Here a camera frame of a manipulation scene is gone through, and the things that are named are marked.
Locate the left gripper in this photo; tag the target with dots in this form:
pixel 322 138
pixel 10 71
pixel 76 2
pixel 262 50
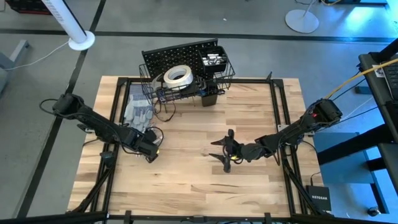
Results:
pixel 146 147

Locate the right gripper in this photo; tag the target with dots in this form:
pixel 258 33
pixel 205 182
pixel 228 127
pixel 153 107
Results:
pixel 239 151

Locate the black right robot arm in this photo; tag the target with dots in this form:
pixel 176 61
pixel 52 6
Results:
pixel 298 127

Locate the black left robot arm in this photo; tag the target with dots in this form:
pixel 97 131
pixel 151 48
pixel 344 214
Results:
pixel 93 123

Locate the black peg board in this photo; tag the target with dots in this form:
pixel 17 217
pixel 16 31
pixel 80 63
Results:
pixel 174 59

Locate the black framed safety glasses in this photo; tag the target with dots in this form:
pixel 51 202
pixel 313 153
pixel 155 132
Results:
pixel 168 116

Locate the grey blue wrench pouch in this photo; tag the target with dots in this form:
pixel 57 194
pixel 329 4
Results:
pixel 138 109

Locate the black bin box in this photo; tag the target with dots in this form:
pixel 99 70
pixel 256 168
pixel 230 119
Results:
pixel 214 68

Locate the black network box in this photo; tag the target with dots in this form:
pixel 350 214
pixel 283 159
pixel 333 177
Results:
pixel 318 197

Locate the grey round floor stand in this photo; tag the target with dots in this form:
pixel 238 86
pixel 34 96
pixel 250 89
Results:
pixel 301 20

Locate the white round pole with base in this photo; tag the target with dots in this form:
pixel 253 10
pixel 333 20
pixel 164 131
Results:
pixel 66 18

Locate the black side desk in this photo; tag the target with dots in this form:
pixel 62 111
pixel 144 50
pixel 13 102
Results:
pixel 373 87

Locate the black clamp bracket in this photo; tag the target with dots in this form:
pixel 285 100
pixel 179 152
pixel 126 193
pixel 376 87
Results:
pixel 107 157

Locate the black table frame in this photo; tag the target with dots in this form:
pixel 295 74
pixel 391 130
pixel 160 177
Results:
pixel 248 81

